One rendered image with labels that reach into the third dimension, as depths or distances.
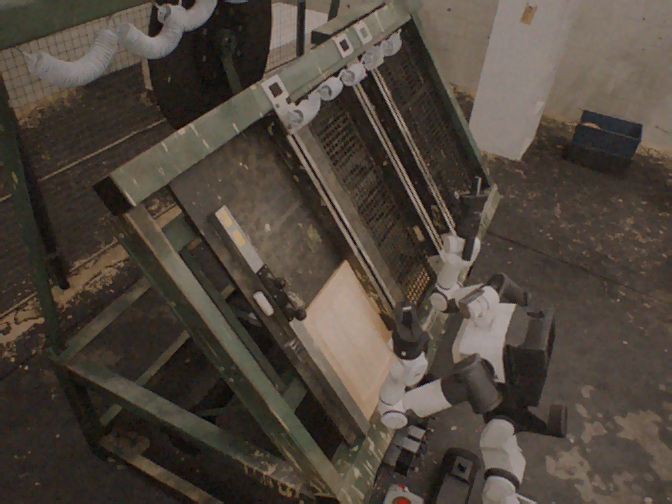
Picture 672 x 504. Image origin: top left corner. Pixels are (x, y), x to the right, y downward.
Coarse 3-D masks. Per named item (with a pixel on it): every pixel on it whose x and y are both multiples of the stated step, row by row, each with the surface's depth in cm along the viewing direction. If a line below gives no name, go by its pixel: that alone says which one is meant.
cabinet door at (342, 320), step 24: (336, 288) 193; (360, 288) 204; (312, 312) 181; (336, 312) 191; (360, 312) 202; (312, 336) 179; (336, 336) 189; (360, 336) 199; (384, 336) 210; (336, 360) 186; (360, 360) 197; (384, 360) 208; (360, 384) 194; (360, 408) 191
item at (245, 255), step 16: (224, 208) 158; (224, 224) 156; (224, 240) 160; (240, 256) 161; (256, 256) 164; (256, 288) 166; (272, 304) 167; (304, 336) 173; (320, 352) 177; (320, 368) 176; (336, 384) 180; (336, 400) 182; (352, 400) 185; (352, 416) 184
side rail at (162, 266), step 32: (128, 224) 134; (160, 256) 137; (160, 288) 145; (192, 288) 142; (192, 320) 147; (224, 320) 148; (224, 352) 148; (256, 384) 153; (256, 416) 162; (288, 416) 160; (288, 448) 165; (320, 448) 167; (320, 480) 168
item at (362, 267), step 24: (312, 96) 170; (264, 120) 182; (288, 120) 177; (288, 144) 182; (312, 168) 188; (312, 192) 190; (336, 216) 193; (336, 240) 198; (360, 264) 199; (384, 288) 207; (384, 312) 208
